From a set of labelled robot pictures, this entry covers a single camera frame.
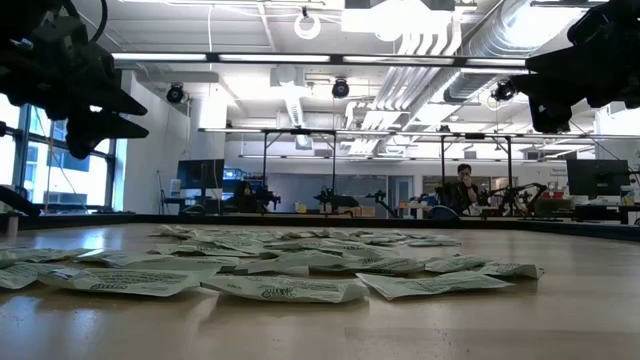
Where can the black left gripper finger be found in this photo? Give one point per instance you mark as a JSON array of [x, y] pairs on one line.
[[122, 105], [95, 132]]

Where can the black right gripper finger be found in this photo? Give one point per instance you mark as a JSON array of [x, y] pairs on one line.
[[550, 115], [555, 72]]

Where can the black background robot arm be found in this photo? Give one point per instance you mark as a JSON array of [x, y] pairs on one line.
[[255, 197], [515, 195], [335, 200], [380, 197]]

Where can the white LED light strip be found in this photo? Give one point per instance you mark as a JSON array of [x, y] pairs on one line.
[[397, 60], [495, 62], [274, 58], [160, 57]]

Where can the black computer monitor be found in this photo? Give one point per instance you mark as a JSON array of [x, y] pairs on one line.
[[201, 173], [597, 177]]

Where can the black diagonal strut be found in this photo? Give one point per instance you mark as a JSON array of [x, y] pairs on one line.
[[17, 200]]

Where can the black desk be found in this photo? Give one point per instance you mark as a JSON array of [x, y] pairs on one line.
[[600, 212]]

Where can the person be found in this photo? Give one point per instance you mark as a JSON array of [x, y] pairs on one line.
[[465, 192]]

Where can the blue chair back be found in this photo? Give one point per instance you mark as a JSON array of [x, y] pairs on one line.
[[444, 213]]

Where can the yellow mug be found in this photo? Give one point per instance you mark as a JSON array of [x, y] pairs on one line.
[[300, 207]]

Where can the cardboard box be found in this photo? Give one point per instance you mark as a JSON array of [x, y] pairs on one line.
[[367, 211]]

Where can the black ceiling camera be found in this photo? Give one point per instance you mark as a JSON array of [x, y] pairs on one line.
[[340, 89], [175, 94], [504, 91]]

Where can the black window frame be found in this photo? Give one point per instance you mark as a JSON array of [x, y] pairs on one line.
[[23, 160]]

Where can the black metal rig frame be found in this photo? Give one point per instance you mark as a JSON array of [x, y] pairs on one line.
[[442, 160], [334, 165]]

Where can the small grey post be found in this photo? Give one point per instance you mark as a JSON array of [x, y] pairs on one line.
[[12, 225]]

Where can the white ceiling air duct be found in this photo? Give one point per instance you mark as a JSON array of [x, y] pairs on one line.
[[295, 97]]

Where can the black table edge rail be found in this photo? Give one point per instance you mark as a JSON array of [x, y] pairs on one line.
[[300, 220]]

